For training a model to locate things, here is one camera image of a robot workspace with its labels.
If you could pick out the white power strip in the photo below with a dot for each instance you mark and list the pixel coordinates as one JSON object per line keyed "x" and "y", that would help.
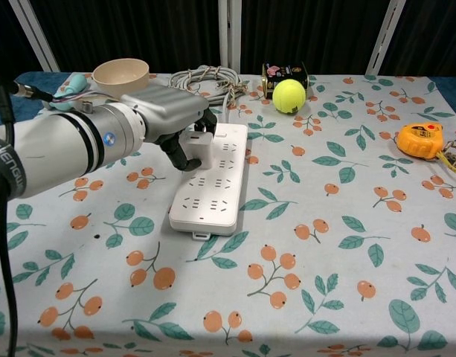
{"x": 212, "y": 208}

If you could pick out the black curtain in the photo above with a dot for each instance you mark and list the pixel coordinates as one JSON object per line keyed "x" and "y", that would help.
{"x": 138, "y": 29}

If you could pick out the black tin box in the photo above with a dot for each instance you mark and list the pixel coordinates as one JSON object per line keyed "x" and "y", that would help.
{"x": 283, "y": 72}

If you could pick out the white metal frame post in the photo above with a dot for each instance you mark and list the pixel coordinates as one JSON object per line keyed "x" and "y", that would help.
{"x": 385, "y": 37}
{"x": 227, "y": 37}
{"x": 34, "y": 33}

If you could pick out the fruit and leaf print tablecloth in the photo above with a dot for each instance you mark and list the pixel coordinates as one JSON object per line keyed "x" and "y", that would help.
{"x": 324, "y": 241}

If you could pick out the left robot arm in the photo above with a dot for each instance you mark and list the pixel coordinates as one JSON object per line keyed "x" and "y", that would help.
{"x": 56, "y": 148}

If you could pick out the light teal mini massager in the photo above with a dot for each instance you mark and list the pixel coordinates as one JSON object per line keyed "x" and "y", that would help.
{"x": 77, "y": 83}

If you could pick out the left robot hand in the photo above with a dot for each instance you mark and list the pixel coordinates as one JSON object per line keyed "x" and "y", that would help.
{"x": 164, "y": 111}

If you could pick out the yellow tennis ball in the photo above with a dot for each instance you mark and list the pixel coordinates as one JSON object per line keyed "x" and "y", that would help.
{"x": 289, "y": 96}

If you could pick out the beige bowl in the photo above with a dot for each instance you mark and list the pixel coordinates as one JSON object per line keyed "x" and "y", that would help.
{"x": 119, "y": 74}

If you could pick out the white plug adapter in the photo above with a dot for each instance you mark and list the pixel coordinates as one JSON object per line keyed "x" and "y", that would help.
{"x": 201, "y": 148}

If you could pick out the orange tape measure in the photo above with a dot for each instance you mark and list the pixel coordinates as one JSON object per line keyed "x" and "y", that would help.
{"x": 417, "y": 143}

